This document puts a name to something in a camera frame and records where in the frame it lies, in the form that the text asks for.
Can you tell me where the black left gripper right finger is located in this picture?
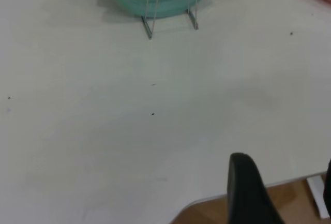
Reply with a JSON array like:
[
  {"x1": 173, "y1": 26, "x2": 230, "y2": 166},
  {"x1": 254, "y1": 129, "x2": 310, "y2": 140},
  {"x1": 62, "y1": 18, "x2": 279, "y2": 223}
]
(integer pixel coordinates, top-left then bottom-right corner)
[{"x1": 322, "y1": 158, "x2": 331, "y2": 216}]

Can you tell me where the metal wire plate rack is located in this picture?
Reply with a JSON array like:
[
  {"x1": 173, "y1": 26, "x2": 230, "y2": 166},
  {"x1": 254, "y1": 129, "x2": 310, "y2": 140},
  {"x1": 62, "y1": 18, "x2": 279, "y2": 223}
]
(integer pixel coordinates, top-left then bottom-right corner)
[{"x1": 140, "y1": 0, "x2": 200, "y2": 40}]

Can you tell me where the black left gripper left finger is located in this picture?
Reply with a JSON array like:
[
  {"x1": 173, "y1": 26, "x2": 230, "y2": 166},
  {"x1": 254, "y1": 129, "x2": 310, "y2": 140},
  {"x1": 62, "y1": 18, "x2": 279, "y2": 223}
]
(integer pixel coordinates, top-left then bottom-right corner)
[{"x1": 227, "y1": 153, "x2": 287, "y2": 224}]

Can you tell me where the white table leg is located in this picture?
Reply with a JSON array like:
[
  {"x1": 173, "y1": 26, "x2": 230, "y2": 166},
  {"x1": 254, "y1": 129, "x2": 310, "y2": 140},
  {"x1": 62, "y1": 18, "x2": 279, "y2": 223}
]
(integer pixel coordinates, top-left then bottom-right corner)
[{"x1": 306, "y1": 174, "x2": 330, "y2": 219}]

